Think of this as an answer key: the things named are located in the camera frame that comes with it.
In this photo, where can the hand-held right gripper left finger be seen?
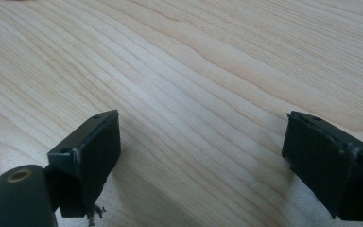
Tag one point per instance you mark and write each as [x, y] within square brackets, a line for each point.
[89, 157]

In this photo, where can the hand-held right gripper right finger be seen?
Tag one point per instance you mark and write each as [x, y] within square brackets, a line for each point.
[324, 157]

